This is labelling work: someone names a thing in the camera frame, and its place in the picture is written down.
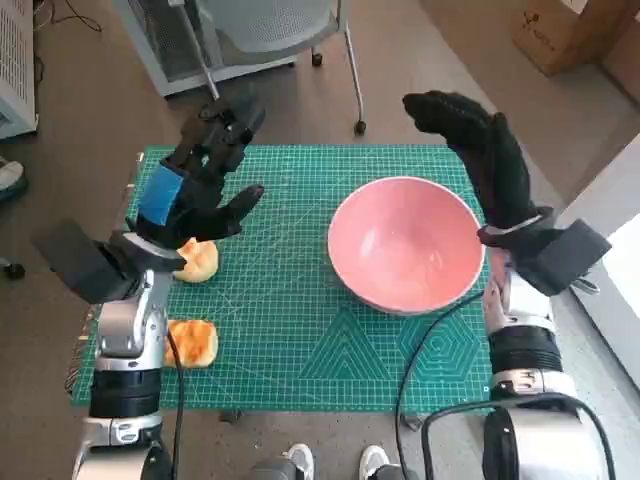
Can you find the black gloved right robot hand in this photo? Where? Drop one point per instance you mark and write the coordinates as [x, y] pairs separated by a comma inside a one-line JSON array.
[[495, 165]]

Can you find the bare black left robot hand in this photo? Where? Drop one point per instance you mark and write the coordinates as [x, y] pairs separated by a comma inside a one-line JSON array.
[[200, 210]]

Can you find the round pale bread bun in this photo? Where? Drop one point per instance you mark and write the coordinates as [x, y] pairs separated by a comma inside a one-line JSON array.
[[200, 264]]

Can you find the pink bowl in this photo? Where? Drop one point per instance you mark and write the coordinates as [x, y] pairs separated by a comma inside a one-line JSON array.
[[405, 250]]

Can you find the rectangular orange striped bread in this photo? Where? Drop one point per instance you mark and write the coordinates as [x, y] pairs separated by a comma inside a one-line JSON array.
[[197, 344]]

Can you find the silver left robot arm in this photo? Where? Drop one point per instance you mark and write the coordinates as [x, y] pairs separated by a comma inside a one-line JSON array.
[[125, 325]]

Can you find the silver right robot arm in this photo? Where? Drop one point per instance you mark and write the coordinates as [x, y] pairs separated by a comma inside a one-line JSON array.
[[525, 340]]

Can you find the green cutting mat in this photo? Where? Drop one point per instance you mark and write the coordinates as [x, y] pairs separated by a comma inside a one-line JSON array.
[[280, 310]]

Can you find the printed brown cardboard box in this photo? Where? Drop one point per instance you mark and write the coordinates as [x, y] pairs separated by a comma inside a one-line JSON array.
[[550, 35]]

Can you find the plain brown cardboard box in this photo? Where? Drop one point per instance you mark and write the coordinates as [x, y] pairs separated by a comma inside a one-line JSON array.
[[622, 65]]

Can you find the white desk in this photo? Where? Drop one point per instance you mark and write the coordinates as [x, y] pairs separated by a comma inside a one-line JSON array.
[[622, 280]]

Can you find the person's shoe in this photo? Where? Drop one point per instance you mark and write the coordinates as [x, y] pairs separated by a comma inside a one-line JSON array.
[[10, 175]]

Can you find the black chair caster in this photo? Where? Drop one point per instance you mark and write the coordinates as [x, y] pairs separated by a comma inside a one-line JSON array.
[[14, 270]]

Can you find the grey mesh office chair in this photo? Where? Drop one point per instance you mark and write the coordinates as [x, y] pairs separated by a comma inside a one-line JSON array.
[[280, 25]]

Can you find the white perforated cabinet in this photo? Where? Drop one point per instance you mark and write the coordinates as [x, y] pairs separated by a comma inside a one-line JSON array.
[[15, 50]]

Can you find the grey left robot leg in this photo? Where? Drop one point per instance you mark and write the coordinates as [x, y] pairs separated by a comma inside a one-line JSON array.
[[270, 471]]

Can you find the metal table leg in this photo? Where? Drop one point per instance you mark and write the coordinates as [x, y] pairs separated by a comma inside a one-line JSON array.
[[411, 422]]

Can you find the dark right robot leg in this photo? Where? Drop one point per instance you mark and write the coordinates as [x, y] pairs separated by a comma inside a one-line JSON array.
[[400, 472]]

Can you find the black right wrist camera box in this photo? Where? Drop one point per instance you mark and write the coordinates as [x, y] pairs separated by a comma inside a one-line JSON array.
[[565, 255]]

